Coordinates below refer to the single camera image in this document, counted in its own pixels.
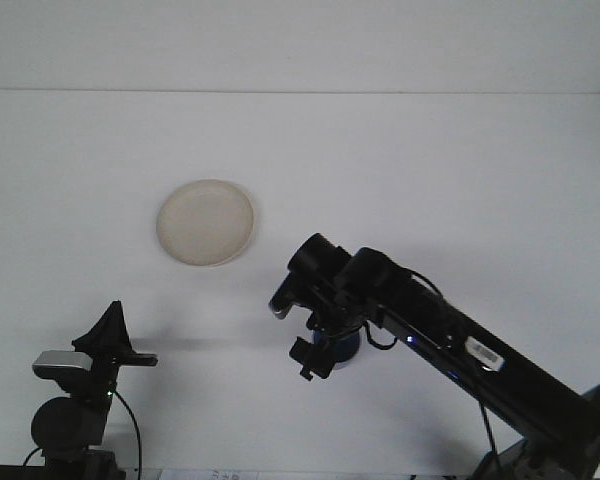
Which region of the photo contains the long black arm cable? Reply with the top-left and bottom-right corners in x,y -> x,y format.
110,390 -> 143,474

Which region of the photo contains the pale round plate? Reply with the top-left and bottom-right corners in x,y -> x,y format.
155,178 -> 255,268

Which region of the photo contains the pale blue cup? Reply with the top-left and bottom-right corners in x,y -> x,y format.
310,327 -> 365,372

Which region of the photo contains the black mounting platform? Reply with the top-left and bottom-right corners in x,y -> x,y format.
0,463 -> 46,480

